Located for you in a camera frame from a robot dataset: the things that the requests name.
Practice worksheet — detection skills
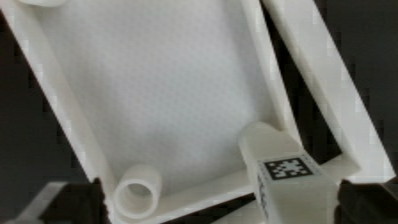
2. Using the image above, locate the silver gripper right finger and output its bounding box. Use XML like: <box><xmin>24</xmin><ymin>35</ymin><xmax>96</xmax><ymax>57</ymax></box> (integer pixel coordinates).
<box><xmin>334</xmin><ymin>178</ymin><xmax>398</xmax><ymax>224</ymax></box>

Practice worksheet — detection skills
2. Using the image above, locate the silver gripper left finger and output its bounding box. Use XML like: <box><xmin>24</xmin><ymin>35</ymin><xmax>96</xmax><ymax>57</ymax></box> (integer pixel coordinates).
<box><xmin>5</xmin><ymin>180</ymin><xmax>108</xmax><ymax>224</ymax></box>

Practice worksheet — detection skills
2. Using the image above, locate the white desk leg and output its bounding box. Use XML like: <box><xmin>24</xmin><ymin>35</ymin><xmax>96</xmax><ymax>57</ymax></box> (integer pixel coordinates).
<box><xmin>238</xmin><ymin>122</ymin><xmax>337</xmax><ymax>224</ymax></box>

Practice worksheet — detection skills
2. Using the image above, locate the white desk top tray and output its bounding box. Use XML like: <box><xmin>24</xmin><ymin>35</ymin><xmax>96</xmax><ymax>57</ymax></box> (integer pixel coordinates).
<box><xmin>0</xmin><ymin>0</ymin><xmax>296</xmax><ymax>224</ymax></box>

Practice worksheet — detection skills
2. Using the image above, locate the white front fence bar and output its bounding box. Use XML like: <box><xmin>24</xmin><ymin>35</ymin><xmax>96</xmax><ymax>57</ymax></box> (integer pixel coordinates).
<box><xmin>209</xmin><ymin>156</ymin><xmax>362</xmax><ymax>224</ymax></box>

